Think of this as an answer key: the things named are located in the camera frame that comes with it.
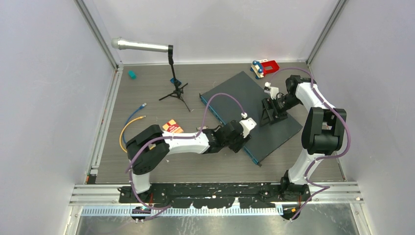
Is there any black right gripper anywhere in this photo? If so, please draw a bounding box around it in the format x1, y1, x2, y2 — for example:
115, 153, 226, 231
260, 94, 301, 127

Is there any yellow ethernet cable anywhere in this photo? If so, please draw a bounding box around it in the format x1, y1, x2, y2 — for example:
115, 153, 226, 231
119, 116, 146, 153

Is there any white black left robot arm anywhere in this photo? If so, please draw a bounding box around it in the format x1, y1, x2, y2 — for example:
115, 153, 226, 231
125, 118, 256, 203

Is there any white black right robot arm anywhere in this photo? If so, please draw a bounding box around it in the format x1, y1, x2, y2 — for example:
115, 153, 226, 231
261, 75, 346, 201

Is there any red blue toy truck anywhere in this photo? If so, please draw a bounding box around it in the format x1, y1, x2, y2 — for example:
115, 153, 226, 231
250, 59, 280, 79

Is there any red white cigarette box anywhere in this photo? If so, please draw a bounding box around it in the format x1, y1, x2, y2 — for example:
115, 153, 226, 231
162, 119, 184, 134

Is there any black microphone tripod stand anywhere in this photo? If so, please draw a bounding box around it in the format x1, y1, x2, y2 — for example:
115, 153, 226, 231
159, 45, 190, 112

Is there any teal toy block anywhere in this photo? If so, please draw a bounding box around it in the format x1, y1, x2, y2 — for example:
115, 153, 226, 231
128, 70, 137, 79

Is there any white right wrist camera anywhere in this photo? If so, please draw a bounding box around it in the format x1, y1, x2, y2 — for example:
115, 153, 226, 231
263, 82, 279, 100

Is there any dark grey network switch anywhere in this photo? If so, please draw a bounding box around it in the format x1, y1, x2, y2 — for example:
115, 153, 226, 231
200, 71, 302, 165

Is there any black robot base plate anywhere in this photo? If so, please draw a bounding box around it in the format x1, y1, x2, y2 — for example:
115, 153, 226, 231
118, 183, 310, 209

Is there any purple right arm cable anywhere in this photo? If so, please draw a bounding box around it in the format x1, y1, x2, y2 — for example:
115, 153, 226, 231
269, 67, 351, 221

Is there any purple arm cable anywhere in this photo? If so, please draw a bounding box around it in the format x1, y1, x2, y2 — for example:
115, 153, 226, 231
269, 67, 351, 221
125, 93, 247, 221

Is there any aluminium frame rail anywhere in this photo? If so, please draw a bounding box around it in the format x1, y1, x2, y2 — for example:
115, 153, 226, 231
69, 182, 364, 206

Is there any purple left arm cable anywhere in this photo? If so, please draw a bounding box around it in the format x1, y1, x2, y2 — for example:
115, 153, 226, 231
125, 93, 247, 221

